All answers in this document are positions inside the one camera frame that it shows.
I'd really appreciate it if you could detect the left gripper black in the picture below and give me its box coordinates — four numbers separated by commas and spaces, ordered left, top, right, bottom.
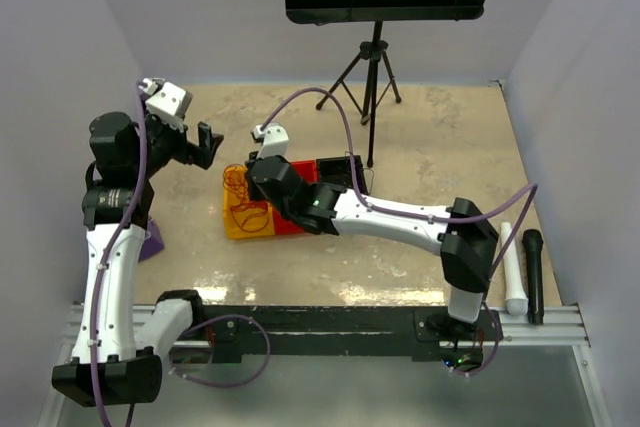
132, 94, 222, 177

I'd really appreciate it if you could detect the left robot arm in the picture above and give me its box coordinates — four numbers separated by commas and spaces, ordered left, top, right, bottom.
52, 112, 224, 407

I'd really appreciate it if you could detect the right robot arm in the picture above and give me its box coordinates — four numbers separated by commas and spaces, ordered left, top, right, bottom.
247, 155, 498, 340

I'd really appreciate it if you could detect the red plastic bin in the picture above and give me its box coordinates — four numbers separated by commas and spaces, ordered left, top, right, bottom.
272, 160, 318, 236

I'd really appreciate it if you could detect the yellow plastic bin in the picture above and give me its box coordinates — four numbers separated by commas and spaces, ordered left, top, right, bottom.
222, 164, 275, 240

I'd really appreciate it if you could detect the black plastic bin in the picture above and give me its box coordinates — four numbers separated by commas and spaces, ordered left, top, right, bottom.
316, 155, 369, 195

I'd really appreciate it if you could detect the purple holder block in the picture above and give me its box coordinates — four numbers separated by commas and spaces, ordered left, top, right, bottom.
139, 217, 165, 262

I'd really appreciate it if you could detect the black cylinder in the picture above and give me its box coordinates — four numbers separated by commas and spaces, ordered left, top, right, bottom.
522, 229, 544, 326

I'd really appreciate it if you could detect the white cylinder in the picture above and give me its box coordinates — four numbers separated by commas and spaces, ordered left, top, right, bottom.
500, 222, 528, 316

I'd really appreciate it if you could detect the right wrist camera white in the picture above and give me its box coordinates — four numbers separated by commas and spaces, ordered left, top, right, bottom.
251, 122, 289, 158

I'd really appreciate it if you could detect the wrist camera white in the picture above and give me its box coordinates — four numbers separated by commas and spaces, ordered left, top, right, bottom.
138, 78, 193, 132
251, 122, 289, 158

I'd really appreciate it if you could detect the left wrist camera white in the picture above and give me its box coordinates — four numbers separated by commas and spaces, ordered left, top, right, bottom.
138, 78, 193, 132

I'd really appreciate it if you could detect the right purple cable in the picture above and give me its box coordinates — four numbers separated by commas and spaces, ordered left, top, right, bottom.
259, 88, 540, 377

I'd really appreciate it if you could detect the purple cable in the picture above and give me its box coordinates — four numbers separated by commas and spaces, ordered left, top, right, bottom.
259, 88, 540, 377
89, 81, 271, 427

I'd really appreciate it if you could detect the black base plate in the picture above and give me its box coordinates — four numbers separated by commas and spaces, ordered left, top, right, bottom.
148, 302, 505, 363

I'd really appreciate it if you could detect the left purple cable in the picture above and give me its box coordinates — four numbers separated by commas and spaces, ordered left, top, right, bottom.
89, 81, 271, 427

